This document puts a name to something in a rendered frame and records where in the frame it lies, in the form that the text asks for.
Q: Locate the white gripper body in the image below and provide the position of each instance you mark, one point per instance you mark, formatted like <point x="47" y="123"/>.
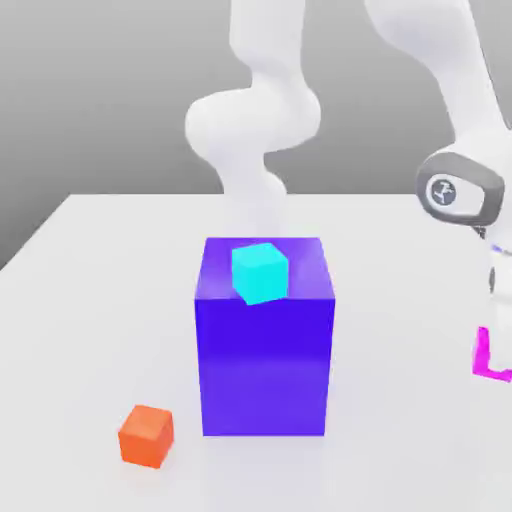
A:
<point x="502" y="280"/>

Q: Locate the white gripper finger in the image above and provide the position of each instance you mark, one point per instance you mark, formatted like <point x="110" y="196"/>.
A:
<point x="502" y="340"/>

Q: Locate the small magenta cube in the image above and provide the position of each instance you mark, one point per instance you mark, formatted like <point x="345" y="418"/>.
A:
<point x="481" y="352"/>

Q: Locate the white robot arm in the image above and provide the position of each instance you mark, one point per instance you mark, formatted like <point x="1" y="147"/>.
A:
<point x="256" y="120"/>

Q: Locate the small cyan cube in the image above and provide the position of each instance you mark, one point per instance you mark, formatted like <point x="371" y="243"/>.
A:
<point x="260" y="274"/>

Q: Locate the small orange cube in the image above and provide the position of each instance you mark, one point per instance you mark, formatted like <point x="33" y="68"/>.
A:
<point x="146" y="436"/>

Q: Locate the large blue box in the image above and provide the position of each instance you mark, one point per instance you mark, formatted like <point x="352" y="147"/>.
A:
<point x="264" y="360"/>

